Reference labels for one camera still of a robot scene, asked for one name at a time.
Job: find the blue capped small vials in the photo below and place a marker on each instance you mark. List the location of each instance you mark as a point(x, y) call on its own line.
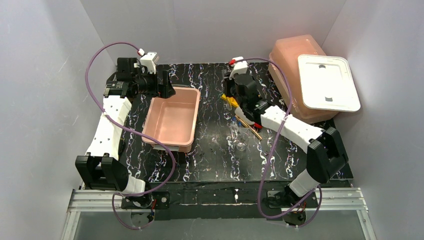
point(236, 122)

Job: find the clear glass beaker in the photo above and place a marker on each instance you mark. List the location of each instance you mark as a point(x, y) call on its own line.
point(241, 145)

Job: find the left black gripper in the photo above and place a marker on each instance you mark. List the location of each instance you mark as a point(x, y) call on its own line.
point(160, 84)

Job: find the clear glass test tube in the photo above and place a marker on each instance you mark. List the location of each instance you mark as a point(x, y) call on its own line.
point(229, 103)

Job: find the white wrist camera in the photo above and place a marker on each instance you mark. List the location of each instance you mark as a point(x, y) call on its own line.
point(149, 62)
point(238, 66)

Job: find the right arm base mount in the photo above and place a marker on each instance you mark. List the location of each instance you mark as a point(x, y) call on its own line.
point(301, 214)

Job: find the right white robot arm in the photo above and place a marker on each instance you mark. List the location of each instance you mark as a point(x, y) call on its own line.
point(325, 151)

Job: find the clear plastic funnel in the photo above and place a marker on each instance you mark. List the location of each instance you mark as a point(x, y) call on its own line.
point(239, 135)

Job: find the white plastic bottle red cap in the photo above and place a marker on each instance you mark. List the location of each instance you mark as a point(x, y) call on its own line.
point(239, 113)

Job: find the aluminium frame rail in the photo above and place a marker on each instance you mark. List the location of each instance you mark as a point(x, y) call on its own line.
point(212, 202)

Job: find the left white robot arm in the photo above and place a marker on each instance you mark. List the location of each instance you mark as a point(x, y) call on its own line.
point(100, 168)

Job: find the yellow test tube rack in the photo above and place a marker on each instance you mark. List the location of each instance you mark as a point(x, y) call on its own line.
point(234, 102)

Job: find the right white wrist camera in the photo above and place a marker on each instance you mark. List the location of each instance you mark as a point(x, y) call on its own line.
point(238, 66)

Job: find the wooden test tube clamp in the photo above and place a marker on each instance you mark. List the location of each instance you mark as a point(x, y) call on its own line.
point(245, 124)

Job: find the large pink storage box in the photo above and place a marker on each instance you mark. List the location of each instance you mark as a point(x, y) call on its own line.
point(285, 54)

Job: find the open pink plastic bin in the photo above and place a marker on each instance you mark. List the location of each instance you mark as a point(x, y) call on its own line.
point(172, 121)

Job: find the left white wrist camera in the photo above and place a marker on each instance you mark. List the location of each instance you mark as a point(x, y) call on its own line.
point(149, 62)

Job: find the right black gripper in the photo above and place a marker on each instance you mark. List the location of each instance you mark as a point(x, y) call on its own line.
point(241, 100)

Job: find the white box lid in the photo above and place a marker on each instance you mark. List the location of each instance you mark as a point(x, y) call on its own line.
point(327, 83)

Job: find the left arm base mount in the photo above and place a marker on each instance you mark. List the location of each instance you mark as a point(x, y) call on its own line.
point(146, 205)

